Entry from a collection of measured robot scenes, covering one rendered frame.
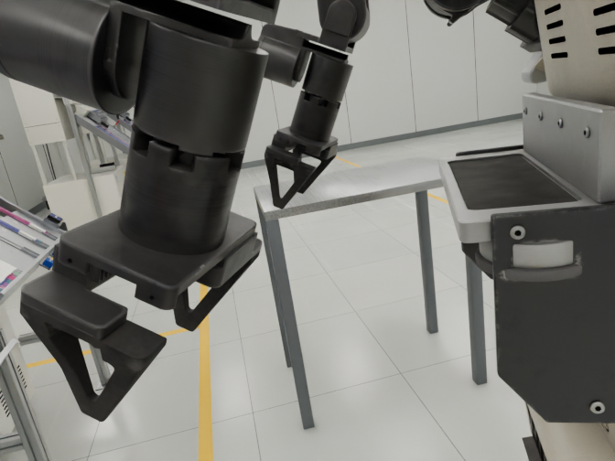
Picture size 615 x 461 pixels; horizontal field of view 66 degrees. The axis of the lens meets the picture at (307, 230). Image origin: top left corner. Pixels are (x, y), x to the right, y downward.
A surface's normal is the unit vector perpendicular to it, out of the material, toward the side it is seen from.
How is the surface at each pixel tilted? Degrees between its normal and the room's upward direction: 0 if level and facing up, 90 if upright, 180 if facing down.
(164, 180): 95
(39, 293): 26
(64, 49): 92
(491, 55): 90
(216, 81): 106
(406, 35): 90
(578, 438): 8
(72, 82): 119
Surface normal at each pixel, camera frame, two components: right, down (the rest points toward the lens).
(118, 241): 0.29, -0.88
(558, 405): -0.20, 0.31
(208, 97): 0.25, 0.46
